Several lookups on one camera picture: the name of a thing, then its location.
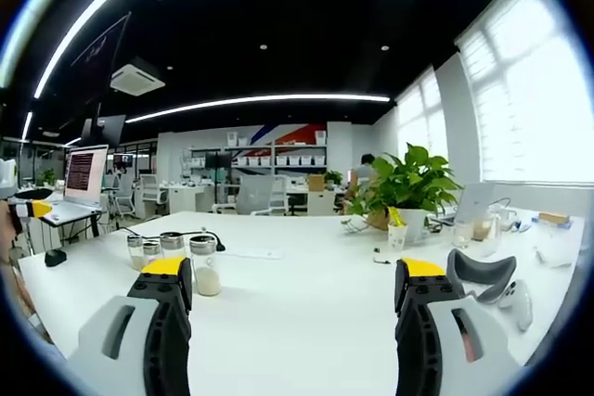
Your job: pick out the ceiling air conditioner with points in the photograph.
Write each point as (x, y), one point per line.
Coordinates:
(137, 77)

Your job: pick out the white office chair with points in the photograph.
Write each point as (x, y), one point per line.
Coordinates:
(151, 192)

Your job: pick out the white paper cup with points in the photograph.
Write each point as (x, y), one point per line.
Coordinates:
(397, 237)

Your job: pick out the tall glass seasoning bottle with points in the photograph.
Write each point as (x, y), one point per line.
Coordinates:
(205, 266)

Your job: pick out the silver laptop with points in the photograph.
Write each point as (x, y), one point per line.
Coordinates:
(471, 203)

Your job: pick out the clear glass cup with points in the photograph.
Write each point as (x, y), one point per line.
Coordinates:
(461, 234)

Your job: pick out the glass seasoning bottle steel lid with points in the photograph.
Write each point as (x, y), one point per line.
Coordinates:
(135, 252)

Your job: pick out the green potted plant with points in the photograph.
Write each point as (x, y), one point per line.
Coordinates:
(408, 182)

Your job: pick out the black computer mouse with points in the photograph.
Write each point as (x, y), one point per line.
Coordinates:
(55, 258)

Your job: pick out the computer monitor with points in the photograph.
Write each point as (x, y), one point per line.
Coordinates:
(86, 175)

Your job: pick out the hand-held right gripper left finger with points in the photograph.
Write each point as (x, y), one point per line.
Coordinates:
(162, 322)

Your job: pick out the long ceiling light strip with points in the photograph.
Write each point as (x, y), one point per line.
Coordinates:
(255, 103)

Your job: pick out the grey white VR headset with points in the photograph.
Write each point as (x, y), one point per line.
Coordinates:
(482, 275)

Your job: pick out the hanging black monitor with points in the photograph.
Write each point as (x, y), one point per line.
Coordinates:
(111, 129)

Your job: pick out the glass pitcher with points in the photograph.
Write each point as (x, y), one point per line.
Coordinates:
(487, 226)

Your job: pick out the white VR controller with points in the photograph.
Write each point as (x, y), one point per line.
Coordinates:
(517, 303)

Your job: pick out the cardboard box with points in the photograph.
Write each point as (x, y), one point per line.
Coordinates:
(315, 182)

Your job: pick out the yellow box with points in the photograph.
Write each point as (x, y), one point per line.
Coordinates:
(553, 218)

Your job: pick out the grey office chair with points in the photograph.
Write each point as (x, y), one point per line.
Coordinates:
(253, 196)

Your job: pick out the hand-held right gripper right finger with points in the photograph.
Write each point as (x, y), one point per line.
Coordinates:
(431, 326)

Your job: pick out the white storage shelf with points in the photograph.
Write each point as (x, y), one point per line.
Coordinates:
(274, 155)

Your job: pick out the small black white device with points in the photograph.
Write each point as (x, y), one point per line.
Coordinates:
(381, 260)

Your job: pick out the small glass seasoning bottle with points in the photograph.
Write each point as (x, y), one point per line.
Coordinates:
(151, 250)

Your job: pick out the white table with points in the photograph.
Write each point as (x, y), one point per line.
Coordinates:
(297, 284)

